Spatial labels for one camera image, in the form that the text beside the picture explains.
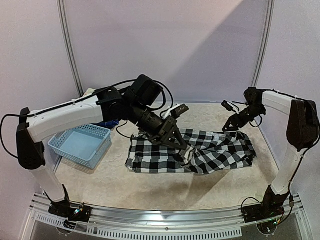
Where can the blue patterned garment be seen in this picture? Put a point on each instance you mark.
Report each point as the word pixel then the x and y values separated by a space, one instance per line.
pixel 108 124

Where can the black white checkered shirt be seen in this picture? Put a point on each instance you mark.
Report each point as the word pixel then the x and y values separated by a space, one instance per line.
pixel 207 152

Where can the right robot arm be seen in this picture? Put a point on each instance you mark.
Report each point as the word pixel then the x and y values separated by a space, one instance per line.
pixel 302 130

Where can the right aluminium frame post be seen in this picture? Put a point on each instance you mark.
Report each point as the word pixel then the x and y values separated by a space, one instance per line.
pixel 264 42

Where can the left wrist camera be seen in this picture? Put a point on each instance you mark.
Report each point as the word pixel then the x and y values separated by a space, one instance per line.
pixel 175 111

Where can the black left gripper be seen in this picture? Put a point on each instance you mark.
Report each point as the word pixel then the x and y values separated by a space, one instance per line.
pixel 166 133

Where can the left aluminium frame post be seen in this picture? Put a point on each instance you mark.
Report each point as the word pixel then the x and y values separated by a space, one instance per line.
pixel 61 5

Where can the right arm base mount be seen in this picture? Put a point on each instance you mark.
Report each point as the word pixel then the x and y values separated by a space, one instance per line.
pixel 271 206

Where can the light blue plastic basket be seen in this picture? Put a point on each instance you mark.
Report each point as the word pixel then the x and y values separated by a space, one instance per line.
pixel 84 145

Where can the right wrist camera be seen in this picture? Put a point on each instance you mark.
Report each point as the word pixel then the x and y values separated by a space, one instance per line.
pixel 229 106

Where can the aluminium frame post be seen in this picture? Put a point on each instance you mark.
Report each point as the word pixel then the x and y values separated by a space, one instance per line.
pixel 61 5
pixel 264 42

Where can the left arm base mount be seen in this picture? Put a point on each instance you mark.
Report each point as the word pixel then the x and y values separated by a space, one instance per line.
pixel 63 208

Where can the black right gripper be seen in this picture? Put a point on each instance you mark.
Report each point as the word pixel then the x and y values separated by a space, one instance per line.
pixel 238 117

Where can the aluminium front rail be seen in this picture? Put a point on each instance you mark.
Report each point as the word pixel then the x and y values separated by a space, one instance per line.
pixel 108 223

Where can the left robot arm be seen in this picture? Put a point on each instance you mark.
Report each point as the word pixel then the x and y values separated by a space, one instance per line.
pixel 132 104

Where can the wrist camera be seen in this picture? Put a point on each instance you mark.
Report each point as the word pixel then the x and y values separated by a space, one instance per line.
pixel 175 111
pixel 229 106

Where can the floral pastel cloth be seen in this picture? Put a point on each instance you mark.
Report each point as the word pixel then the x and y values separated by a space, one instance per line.
pixel 89 91

